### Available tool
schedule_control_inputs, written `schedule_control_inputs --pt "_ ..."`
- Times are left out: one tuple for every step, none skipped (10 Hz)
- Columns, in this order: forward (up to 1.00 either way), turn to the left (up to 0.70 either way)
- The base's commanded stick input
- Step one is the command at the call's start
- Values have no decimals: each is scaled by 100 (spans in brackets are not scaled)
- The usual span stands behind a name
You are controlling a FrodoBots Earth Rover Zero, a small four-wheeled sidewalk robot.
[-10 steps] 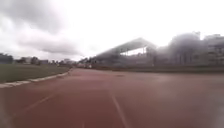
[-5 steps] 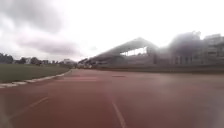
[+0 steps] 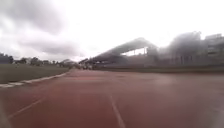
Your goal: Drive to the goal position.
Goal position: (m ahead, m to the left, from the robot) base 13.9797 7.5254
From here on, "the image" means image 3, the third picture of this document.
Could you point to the grandstand with slanted roof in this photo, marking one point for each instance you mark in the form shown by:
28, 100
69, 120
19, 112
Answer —
123, 53

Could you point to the red running track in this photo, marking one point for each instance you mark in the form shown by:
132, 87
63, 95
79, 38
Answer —
140, 96

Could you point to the pale kerb strip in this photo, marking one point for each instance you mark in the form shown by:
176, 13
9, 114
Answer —
36, 79

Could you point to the grey building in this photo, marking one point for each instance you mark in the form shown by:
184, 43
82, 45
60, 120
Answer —
193, 50

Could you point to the row of trees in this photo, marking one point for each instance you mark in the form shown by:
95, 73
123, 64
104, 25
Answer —
23, 60

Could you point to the grass field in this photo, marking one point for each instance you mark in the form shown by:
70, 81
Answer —
23, 71

